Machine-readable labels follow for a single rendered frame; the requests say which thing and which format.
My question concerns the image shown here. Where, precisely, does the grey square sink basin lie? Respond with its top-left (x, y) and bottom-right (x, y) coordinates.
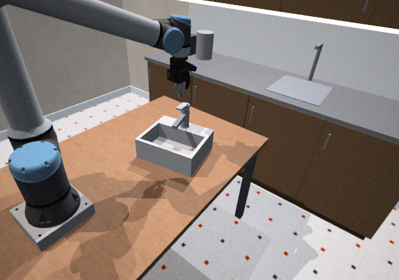
top-left (135, 115), bottom-right (214, 177)

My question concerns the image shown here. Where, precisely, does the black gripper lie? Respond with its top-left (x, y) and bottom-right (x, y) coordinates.
top-left (167, 56), bottom-right (190, 99)

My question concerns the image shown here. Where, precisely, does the grey mixer tap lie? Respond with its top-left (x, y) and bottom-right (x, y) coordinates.
top-left (172, 102), bottom-right (190, 129)

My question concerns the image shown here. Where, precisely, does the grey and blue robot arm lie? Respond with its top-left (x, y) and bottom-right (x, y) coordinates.
top-left (0, 0), bottom-right (191, 228)

